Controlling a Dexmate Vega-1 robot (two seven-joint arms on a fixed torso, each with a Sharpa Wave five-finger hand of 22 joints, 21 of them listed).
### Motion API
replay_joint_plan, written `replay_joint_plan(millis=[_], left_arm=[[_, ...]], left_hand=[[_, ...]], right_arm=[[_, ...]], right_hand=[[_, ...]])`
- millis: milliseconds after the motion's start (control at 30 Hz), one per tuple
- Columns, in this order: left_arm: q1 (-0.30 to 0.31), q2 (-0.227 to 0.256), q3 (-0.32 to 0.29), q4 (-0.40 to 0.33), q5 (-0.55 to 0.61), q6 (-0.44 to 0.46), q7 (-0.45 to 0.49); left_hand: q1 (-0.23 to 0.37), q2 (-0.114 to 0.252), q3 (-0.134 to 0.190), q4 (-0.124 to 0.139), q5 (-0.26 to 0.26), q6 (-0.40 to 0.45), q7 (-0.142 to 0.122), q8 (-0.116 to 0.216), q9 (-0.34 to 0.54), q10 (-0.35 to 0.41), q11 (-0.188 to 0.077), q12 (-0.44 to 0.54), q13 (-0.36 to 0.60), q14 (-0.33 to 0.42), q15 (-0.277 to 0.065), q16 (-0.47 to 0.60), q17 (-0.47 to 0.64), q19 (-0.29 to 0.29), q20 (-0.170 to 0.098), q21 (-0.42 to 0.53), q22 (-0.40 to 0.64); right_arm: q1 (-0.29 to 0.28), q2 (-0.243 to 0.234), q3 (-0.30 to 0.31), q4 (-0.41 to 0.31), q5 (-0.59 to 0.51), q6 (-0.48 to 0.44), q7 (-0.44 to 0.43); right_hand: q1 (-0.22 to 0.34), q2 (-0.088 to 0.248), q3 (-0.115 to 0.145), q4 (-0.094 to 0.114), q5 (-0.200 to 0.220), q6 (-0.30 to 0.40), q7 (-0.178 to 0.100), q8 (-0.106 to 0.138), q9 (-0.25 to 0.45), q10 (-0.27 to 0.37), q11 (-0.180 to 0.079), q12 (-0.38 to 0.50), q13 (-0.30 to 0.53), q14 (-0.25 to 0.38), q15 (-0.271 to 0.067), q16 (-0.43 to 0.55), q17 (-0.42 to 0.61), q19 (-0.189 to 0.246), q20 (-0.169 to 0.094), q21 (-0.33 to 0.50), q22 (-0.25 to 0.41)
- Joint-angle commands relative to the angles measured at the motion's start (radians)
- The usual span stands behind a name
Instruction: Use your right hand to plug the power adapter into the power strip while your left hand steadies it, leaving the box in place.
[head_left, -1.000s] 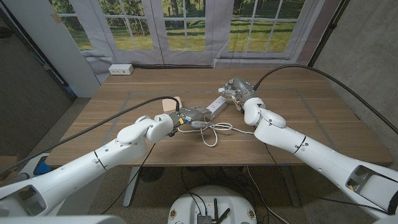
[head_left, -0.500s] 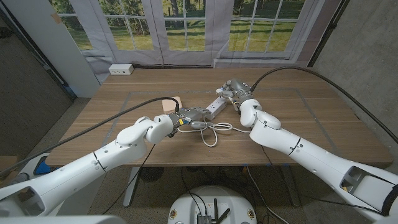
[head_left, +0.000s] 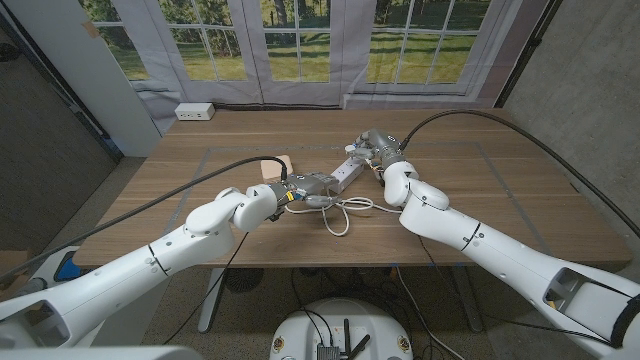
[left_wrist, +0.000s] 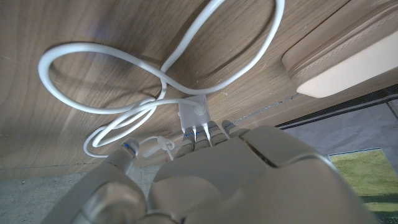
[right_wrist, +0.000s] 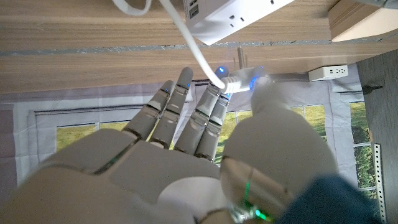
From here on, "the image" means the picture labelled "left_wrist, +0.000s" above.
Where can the beige box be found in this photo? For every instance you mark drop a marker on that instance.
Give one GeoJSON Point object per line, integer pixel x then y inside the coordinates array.
{"type": "Point", "coordinates": [348, 62]}

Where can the black backdrop bottom bar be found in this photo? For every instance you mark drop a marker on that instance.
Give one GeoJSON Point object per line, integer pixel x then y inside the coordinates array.
{"type": "Point", "coordinates": [342, 107]}

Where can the printed window backdrop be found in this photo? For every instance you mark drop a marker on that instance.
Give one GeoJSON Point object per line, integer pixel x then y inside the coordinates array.
{"type": "Point", "coordinates": [357, 161]}

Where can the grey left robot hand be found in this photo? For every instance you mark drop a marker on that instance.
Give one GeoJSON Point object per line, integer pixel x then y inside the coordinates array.
{"type": "Point", "coordinates": [236, 186]}

